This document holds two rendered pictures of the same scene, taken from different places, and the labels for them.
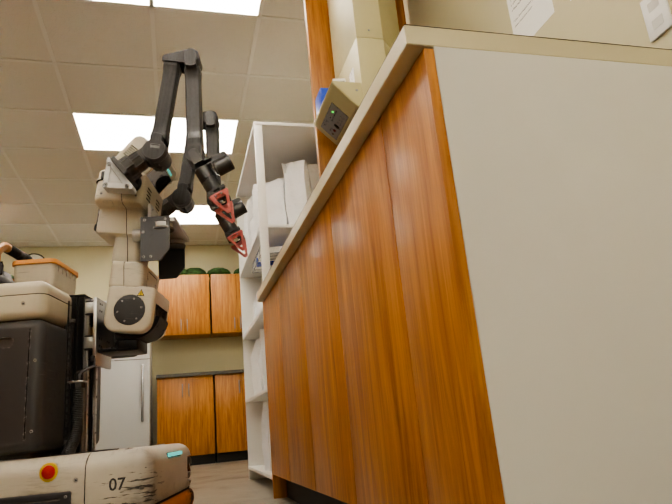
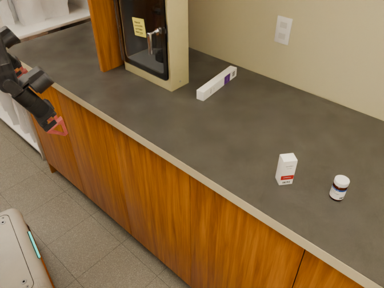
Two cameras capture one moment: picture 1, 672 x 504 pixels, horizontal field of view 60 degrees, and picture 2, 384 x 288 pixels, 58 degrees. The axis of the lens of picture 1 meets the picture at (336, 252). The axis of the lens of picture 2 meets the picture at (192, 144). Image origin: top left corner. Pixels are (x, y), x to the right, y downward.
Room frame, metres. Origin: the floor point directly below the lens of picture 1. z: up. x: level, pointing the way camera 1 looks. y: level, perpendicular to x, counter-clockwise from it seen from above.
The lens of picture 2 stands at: (0.75, 0.46, 1.72)
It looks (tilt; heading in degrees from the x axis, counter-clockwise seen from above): 39 degrees down; 329
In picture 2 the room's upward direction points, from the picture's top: straight up
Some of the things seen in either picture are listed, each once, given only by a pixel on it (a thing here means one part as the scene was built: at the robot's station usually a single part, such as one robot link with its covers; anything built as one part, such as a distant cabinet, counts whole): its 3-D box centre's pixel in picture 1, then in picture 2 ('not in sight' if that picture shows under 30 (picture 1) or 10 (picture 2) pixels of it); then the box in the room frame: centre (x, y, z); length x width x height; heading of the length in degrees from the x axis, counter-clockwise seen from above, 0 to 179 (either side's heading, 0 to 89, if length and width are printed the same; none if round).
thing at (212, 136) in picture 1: (213, 162); not in sight; (2.27, 0.48, 1.40); 0.11 x 0.06 x 0.43; 4
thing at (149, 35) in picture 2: not in sight; (153, 42); (1.98, -0.10, 1.17); 0.05 x 0.03 x 0.10; 106
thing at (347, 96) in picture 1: (337, 115); not in sight; (2.08, -0.05, 1.46); 0.32 x 0.11 x 0.10; 16
